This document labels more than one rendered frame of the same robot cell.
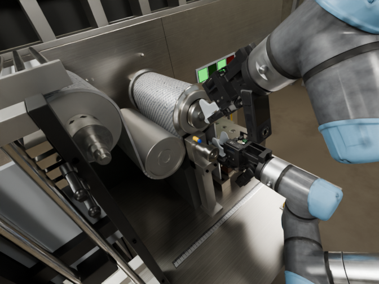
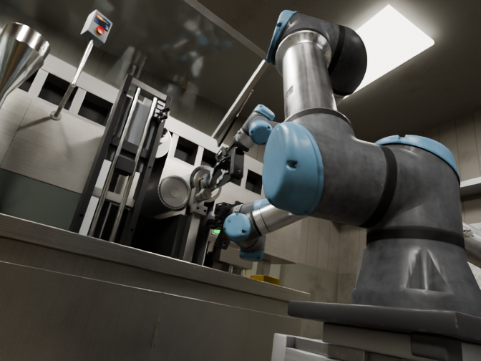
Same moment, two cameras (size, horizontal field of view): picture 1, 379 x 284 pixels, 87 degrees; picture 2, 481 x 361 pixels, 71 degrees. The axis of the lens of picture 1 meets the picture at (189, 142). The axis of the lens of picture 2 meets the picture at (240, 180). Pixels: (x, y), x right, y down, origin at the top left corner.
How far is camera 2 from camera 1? 107 cm
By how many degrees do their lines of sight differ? 60
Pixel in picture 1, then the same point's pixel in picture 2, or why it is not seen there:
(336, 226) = not seen: outside the picture
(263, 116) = (239, 163)
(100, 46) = not seen: hidden behind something
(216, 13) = (242, 197)
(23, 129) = (162, 97)
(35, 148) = (161, 102)
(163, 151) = (176, 185)
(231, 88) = (227, 152)
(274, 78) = (242, 135)
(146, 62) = not seen: hidden behind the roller
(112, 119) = (165, 146)
